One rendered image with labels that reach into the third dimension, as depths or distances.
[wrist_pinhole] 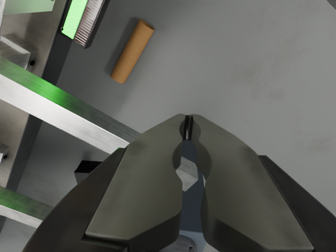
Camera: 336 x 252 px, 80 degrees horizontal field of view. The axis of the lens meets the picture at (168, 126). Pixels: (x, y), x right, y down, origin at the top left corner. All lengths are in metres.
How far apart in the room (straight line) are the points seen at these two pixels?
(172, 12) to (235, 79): 0.45
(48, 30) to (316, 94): 1.24
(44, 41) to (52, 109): 0.17
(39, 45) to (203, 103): 0.90
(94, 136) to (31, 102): 0.07
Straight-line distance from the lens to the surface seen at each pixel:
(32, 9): 0.34
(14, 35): 0.43
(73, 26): 0.38
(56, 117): 0.26
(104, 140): 0.25
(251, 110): 1.24
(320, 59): 1.27
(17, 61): 0.39
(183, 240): 0.88
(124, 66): 1.03
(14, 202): 0.46
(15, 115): 0.51
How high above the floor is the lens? 1.04
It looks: 58 degrees down
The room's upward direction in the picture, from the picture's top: 175 degrees counter-clockwise
